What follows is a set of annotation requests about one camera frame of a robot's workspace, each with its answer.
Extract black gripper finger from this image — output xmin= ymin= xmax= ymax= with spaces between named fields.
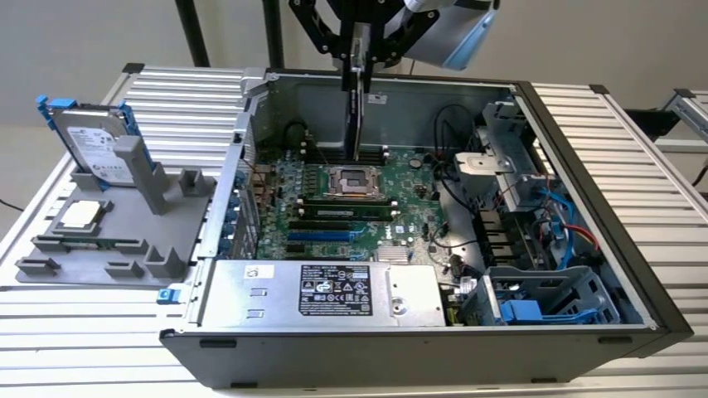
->
xmin=286 ymin=0 xmax=357 ymax=91
xmin=362 ymin=0 xmax=437 ymax=93

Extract green graphics card black shroud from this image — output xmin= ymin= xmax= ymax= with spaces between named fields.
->
xmin=342 ymin=35 xmax=370 ymax=163

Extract black stand pole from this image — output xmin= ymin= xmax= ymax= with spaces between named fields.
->
xmin=259 ymin=0 xmax=287 ymax=70
xmin=175 ymin=0 xmax=213 ymax=68

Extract metal CPU socket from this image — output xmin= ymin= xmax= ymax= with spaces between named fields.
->
xmin=326 ymin=164 xmax=383 ymax=198

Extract metal drive cage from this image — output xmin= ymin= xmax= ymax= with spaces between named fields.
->
xmin=453 ymin=101 xmax=555 ymax=212

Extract green motherboard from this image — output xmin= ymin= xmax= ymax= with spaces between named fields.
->
xmin=251 ymin=144 xmax=461 ymax=270

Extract black expansion slot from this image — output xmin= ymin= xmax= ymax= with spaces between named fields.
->
xmin=289 ymin=220 xmax=354 ymax=231

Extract blue expansion slot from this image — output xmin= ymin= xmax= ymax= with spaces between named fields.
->
xmin=286 ymin=230 xmax=355 ymax=244

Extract silver finned heat sink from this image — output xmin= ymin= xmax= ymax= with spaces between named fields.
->
xmin=378 ymin=245 xmax=414 ymax=262

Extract hard disk in blue carrier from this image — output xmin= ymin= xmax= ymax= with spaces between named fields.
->
xmin=34 ymin=95 xmax=154 ymax=190

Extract aluminium slat side table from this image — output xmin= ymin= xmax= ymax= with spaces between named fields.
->
xmin=625 ymin=87 xmax=708 ymax=154

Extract grey plastic disk bay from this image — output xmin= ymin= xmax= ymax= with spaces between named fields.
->
xmin=458 ymin=265 xmax=625 ymax=327

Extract grey plastic parts rack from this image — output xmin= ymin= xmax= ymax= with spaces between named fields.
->
xmin=14 ymin=138 xmax=221 ymax=287

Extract silver CPU chip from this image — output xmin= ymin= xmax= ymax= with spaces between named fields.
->
xmin=58 ymin=200 xmax=107 ymax=228

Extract silver power supply unit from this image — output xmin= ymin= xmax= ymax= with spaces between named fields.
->
xmin=199 ymin=260 xmax=449 ymax=328

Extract green RAM stick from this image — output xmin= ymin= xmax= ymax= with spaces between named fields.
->
xmin=65 ymin=236 xmax=121 ymax=250

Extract blue disk carrier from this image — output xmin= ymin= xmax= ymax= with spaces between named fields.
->
xmin=501 ymin=298 xmax=599 ymax=325

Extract open grey PC case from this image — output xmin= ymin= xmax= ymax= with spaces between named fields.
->
xmin=159 ymin=66 xmax=697 ymax=391

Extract black looped cable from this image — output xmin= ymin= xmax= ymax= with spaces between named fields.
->
xmin=433 ymin=104 xmax=478 ymax=167

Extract blue flat data wire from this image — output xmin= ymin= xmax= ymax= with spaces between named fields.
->
xmin=534 ymin=186 xmax=581 ymax=270

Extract red flat data wire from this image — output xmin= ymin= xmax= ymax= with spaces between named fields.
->
xmin=563 ymin=223 xmax=602 ymax=252

